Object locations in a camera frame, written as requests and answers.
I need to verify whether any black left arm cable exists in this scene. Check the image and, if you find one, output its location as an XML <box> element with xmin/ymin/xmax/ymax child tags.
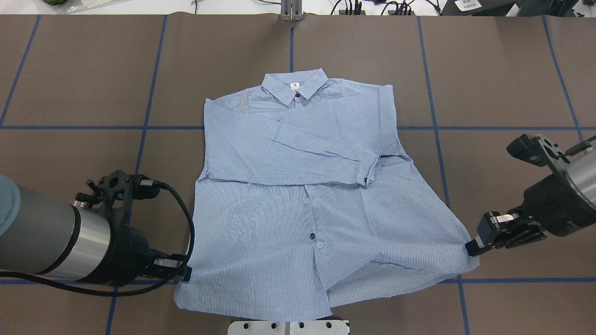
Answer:
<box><xmin>0</xmin><ymin>181</ymin><xmax>196</xmax><ymax>297</ymax></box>

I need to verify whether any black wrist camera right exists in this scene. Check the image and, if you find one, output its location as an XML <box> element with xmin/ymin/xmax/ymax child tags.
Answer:
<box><xmin>506</xmin><ymin>134</ymin><xmax>596</xmax><ymax>168</ymax></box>

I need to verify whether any light blue striped shirt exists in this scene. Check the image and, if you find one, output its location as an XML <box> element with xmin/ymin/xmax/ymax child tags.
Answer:
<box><xmin>174</xmin><ymin>69</ymin><xmax>479</xmax><ymax>322</ymax></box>

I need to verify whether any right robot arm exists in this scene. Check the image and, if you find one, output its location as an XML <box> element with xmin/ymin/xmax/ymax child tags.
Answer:
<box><xmin>465</xmin><ymin>153</ymin><xmax>596</xmax><ymax>257</ymax></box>

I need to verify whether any aluminium frame post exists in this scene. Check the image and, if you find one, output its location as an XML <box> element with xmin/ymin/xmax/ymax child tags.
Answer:
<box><xmin>279</xmin><ymin>0</ymin><xmax>304</xmax><ymax>21</ymax></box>

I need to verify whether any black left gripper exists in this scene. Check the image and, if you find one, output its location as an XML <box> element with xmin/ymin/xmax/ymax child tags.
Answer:
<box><xmin>95</xmin><ymin>222</ymin><xmax>192</xmax><ymax>287</ymax></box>

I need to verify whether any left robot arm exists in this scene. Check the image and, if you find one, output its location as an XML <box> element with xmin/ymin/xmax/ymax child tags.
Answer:
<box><xmin>0</xmin><ymin>170</ymin><xmax>194</xmax><ymax>288</ymax></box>

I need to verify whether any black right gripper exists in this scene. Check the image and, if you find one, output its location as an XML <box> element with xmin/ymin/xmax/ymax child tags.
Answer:
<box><xmin>465</xmin><ymin>174</ymin><xmax>596</xmax><ymax>257</ymax></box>

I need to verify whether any white camera post with base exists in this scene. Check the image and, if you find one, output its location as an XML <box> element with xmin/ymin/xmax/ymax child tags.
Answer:
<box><xmin>227</xmin><ymin>320</ymin><xmax>351</xmax><ymax>335</ymax></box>

